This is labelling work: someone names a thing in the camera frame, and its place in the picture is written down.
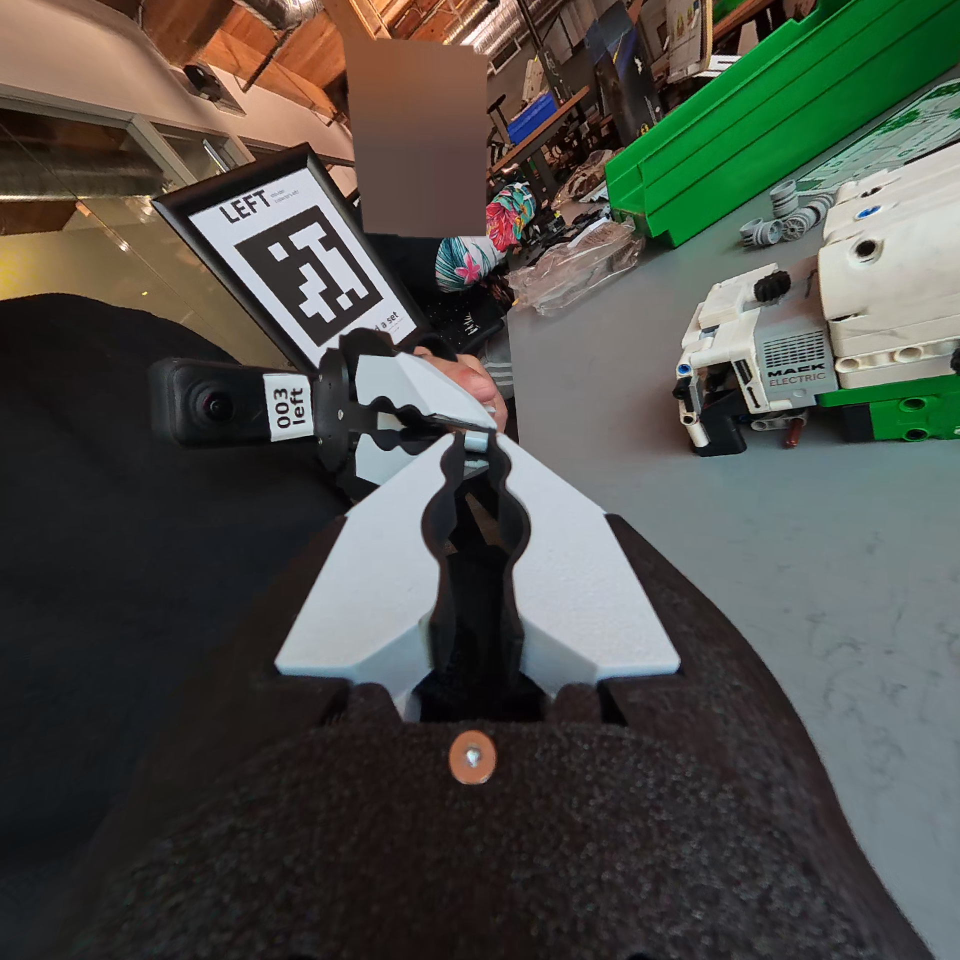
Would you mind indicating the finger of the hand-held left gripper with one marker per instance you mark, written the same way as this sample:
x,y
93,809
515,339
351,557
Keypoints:
x,y
420,382
375,461

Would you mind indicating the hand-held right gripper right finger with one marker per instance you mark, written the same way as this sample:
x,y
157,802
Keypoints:
x,y
592,592

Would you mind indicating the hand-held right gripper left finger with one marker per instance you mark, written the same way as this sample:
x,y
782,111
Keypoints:
x,y
367,585

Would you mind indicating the grey lego beam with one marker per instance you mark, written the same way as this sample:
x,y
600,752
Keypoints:
x,y
476,440

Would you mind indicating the white lego truck model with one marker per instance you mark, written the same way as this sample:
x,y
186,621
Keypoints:
x,y
885,300

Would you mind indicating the person's left hand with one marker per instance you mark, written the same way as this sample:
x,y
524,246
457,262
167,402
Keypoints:
x,y
476,386

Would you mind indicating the floral patterned cloth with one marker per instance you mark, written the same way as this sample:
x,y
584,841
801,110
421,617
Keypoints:
x,y
480,240

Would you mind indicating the clear plastic bag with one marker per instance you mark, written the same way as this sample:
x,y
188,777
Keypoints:
x,y
577,262

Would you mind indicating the glass partition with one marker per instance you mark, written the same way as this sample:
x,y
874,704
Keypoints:
x,y
90,225

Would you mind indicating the dark cloth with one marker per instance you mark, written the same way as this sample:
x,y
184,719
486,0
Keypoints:
x,y
112,487

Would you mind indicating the wooden workbench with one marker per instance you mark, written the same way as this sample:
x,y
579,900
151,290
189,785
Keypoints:
x,y
540,142

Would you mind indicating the small blue crate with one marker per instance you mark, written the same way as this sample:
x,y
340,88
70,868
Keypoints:
x,y
532,118

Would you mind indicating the grey wheel hub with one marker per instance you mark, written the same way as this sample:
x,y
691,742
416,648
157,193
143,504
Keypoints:
x,y
819,201
776,231
752,231
801,221
784,196

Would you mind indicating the dark standing panel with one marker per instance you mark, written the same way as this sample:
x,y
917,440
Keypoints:
x,y
626,75

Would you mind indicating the green plastic bin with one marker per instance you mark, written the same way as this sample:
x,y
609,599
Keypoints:
x,y
750,127

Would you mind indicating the white printed carton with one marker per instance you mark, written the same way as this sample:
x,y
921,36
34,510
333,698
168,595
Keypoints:
x,y
688,41

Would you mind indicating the green and white sticker sheet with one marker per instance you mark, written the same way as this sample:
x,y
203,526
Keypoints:
x,y
892,127

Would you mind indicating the black wall device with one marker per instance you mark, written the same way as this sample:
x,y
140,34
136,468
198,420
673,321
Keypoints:
x,y
204,81

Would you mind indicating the silver ventilation duct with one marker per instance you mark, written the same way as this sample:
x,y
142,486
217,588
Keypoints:
x,y
281,16

